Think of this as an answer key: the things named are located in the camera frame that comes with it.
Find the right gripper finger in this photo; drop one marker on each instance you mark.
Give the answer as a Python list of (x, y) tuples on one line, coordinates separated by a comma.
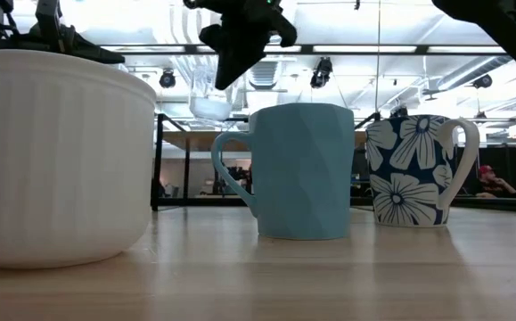
[(239, 58)]

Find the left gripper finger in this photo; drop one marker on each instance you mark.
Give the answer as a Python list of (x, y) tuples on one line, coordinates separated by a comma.
[(92, 49)]

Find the clear glass cup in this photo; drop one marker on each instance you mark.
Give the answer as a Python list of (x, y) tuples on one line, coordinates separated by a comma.
[(208, 109)]

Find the white ribbed mug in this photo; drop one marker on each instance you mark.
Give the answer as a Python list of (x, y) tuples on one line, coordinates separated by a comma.
[(61, 156)]

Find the light blue faceted mug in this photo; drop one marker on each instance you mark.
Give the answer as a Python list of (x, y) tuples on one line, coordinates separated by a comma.
[(302, 178)]

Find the blue white floral mug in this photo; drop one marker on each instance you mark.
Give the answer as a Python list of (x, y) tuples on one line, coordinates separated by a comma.
[(400, 178)]

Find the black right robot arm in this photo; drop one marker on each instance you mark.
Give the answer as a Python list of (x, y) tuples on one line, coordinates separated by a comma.
[(507, 31)]

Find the black ceiling spotlight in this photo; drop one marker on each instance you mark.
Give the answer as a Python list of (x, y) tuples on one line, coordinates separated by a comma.
[(321, 72), (482, 81), (399, 111), (167, 79)]

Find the person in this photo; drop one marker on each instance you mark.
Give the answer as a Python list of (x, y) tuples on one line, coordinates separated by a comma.
[(491, 183)]

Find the silver ceiling air duct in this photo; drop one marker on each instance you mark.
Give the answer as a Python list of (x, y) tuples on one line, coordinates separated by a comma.
[(264, 76)]

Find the black overhead frame beam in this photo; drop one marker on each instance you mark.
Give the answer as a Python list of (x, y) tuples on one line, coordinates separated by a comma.
[(306, 49)]

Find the wooden shelf black frame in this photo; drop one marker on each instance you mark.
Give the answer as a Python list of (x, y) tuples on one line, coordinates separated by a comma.
[(186, 141)]

